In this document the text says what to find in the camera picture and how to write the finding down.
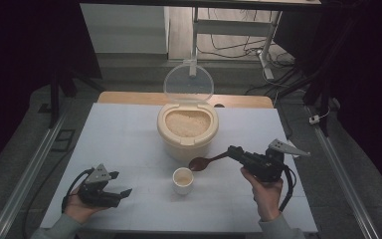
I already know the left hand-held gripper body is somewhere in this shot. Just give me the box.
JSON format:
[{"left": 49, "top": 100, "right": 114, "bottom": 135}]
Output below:
[{"left": 78, "top": 163, "right": 122, "bottom": 208}]

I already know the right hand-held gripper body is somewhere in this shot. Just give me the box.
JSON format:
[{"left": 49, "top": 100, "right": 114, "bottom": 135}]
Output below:
[{"left": 242, "top": 138, "right": 311, "bottom": 183}]

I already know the brown wooden spoon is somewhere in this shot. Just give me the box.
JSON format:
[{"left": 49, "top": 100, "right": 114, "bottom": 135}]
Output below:
[{"left": 188, "top": 150, "right": 231, "bottom": 172}]

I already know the cream rice container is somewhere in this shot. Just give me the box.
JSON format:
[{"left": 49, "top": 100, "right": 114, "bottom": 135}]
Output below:
[{"left": 156, "top": 102, "right": 220, "bottom": 163}]

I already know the white rice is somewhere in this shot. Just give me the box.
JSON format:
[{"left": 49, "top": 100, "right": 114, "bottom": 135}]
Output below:
[{"left": 164, "top": 110, "right": 211, "bottom": 138}]

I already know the white cup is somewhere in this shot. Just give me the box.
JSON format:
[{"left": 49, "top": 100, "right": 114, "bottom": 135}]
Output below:
[{"left": 172, "top": 166, "right": 195, "bottom": 196}]

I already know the person's left hand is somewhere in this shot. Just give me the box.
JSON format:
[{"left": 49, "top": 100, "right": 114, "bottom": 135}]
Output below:
[{"left": 64, "top": 187, "right": 108, "bottom": 224}]

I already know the person's right hand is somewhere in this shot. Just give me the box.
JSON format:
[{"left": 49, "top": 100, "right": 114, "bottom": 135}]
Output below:
[{"left": 240, "top": 166, "right": 285, "bottom": 223}]

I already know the white table cover sheet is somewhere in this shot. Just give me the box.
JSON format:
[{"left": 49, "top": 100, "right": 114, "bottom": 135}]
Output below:
[{"left": 39, "top": 103, "right": 318, "bottom": 233}]

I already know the clear round container lid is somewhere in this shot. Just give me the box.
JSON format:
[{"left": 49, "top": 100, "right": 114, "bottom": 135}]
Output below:
[{"left": 163, "top": 63, "right": 215, "bottom": 104}]

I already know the black metal stand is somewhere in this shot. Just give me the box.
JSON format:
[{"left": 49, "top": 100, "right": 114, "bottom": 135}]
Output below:
[
  {"left": 38, "top": 66, "right": 105, "bottom": 128},
  {"left": 278, "top": 66, "right": 332, "bottom": 137}
]

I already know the dark curtain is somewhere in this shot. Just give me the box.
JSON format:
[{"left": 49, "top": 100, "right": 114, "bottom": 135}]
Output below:
[
  {"left": 0, "top": 0, "right": 103, "bottom": 167},
  {"left": 275, "top": 0, "right": 382, "bottom": 200}
]

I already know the white panel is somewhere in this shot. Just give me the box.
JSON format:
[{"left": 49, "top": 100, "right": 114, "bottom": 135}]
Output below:
[{"left": 81, "top": 3, "right": 169, "bottom": 55}]

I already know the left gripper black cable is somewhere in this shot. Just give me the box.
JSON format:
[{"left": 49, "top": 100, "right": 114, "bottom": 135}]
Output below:
[{"left": 61, "top": 167, "right": 96, "bottom": 213}]

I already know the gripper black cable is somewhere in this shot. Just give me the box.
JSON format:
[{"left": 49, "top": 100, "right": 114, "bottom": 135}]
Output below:
[
  {"left": 61, "top": 167, "right": 96, "bottom": 213},
  {"left": 278, "top": 165, "right": 297, "bottom": 213}
]

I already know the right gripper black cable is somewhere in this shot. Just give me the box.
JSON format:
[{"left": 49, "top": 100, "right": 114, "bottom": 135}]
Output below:
[{"left": 278, "top": 165, "right": 297, "bottom": 213}]

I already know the black floor frame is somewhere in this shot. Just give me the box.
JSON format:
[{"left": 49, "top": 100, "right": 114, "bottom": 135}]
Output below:
[{"left": 51, "top": 128, "right": 77, "bottom": 153}]

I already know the aluminium rail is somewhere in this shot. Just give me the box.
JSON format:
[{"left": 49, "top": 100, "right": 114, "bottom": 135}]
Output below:
[
  {"left": 306, "top": 106, "right": 381, "bottom": 239},
  {"left": 0, "top": 109, "right": 71, "bottom": 239}
]

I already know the tangle of black floor cables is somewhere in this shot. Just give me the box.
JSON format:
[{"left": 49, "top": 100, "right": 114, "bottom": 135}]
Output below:
[{"left": 197, "top": 8, "right": 296, "bottom": 98}]

